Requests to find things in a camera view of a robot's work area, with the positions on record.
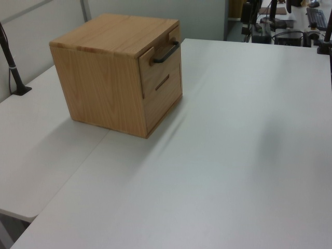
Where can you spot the black clamp camera pole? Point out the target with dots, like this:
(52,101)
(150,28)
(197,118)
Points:
(327,28)

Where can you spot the black computer keyboard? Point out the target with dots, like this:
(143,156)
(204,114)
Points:
(317,18)

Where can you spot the black monitor stand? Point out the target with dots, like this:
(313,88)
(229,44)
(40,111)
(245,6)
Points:
(273,13)

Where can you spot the brown desk mat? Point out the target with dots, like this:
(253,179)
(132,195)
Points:
(281,11)

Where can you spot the black box device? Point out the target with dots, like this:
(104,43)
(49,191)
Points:
(288,39)

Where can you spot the wooden two-drawer cabinet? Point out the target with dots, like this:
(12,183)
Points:
(103,77)

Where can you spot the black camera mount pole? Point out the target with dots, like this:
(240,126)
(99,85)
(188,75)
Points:
(14,70)

